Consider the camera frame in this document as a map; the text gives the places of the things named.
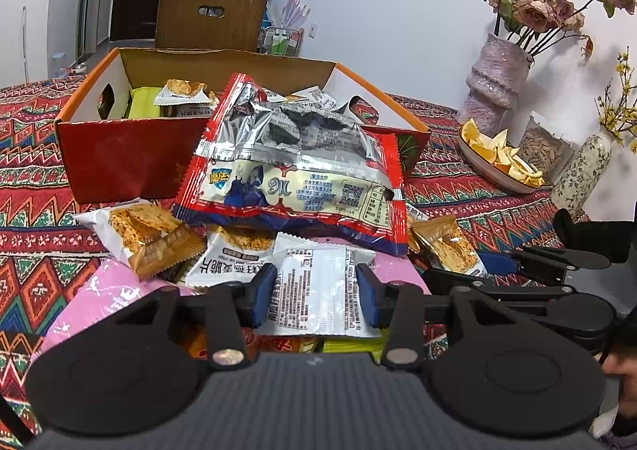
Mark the pink snack packet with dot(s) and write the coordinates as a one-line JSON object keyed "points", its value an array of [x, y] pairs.
{"points": [[89, 301]]}

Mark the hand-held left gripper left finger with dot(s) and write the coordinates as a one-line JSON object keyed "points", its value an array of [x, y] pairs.
{"points": [[263, 293]]}

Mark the person's right forearm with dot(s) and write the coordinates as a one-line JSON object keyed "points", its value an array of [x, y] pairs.
{"points": [[614, 435]]}

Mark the white biscuit picture packet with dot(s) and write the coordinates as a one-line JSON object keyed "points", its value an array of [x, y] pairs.
{"points": [[229, 251]]}

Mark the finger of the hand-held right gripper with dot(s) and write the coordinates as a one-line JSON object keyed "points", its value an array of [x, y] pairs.
{"points": [[497, 263], [522, 289]]}

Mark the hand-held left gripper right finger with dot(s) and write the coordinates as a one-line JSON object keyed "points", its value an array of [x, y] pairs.
{"points": [[367, 296]]}

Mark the green snack packet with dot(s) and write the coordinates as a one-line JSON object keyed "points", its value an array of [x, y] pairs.
{"points": [[353, 348], [147, 104]]}

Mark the clear jar of seeds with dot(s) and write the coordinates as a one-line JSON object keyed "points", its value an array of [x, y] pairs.
{"points": [[547, 144]]}

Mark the red cardboard box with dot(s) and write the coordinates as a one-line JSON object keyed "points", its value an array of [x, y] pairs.
{"points": [[114, 156]]}

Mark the floral white vase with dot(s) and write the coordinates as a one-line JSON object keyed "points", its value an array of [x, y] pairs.
{"points": [[580, 176]]}

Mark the yellow flower branches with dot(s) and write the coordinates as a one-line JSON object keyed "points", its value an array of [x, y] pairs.
{"points": [[622, 117]]}

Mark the small orange biscuit packet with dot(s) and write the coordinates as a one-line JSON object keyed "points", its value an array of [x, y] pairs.
{"points": [[448, 243], [144, 236], [181, 89]]}

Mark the pile of snack packets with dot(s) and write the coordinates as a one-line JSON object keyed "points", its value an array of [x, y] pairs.
{"points": [[234, 256]]}

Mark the beige plate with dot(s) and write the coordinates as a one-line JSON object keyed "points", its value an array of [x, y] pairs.
{"points": [[490, 174]]}

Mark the white wall socket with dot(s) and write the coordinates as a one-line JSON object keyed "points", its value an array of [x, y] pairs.
{"points": [[312, 30]]}

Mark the lilac wall decal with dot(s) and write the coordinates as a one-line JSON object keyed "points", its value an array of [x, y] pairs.
{"points": [[296, 7]]}

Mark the red silver foil packet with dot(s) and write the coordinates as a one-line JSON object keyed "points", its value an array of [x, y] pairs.
{"points": [[298, 156]]}

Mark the storage cart with bottles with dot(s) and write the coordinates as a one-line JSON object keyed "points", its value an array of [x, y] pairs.
{"points": [[281, 42]]}

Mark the white snack packet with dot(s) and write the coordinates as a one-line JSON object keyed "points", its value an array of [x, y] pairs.
{"points": [[318, 286]]}

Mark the wooden chair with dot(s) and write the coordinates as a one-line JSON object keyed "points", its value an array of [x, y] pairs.
{"points": [[209, 27]]}

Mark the person's right hand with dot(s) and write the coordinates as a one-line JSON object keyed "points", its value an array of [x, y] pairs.
{"points": [[624, 373]]}

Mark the pink ceramic vase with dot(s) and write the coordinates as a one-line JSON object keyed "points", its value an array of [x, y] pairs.
{"points": [[490, 82]]}

